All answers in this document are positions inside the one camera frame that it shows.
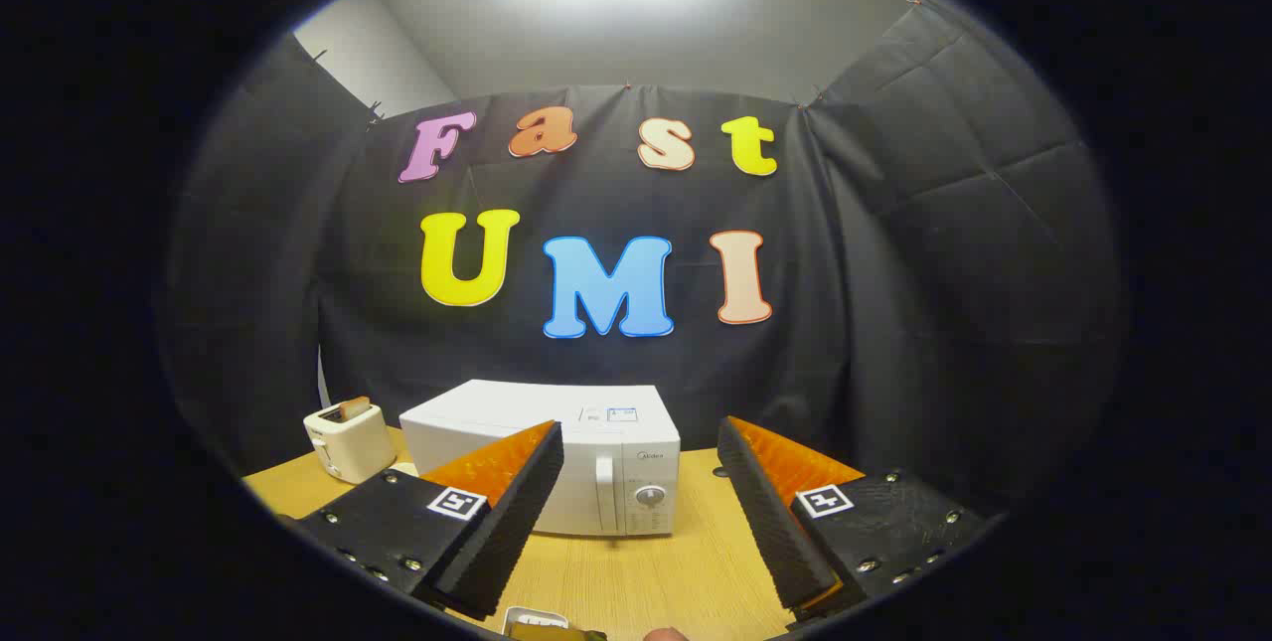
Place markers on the white microwave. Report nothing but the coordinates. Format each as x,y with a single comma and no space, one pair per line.
556,404

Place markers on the burger with lettuce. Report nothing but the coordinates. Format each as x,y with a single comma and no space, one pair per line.
556,633

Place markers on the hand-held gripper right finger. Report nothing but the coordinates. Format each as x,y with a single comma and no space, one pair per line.
775,522

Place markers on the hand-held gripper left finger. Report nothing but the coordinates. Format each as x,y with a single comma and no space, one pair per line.
517,522

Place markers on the brown toast slice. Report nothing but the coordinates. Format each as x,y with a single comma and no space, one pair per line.
356,409

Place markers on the white toaster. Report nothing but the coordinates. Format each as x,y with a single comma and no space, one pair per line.
353,447

